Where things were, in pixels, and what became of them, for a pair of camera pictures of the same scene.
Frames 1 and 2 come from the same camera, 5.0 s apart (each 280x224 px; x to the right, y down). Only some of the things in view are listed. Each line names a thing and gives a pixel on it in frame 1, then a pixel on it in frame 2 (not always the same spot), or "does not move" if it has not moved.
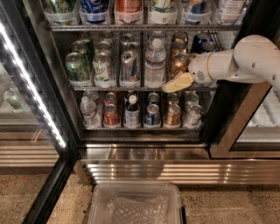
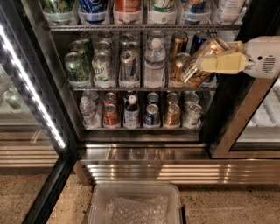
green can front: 77,68 does not move
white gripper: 199,69 → 262,57
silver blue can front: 129,75 does not move
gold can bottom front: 173,115 does not move
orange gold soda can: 179,64 → 191,75
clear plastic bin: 136,203 does not move
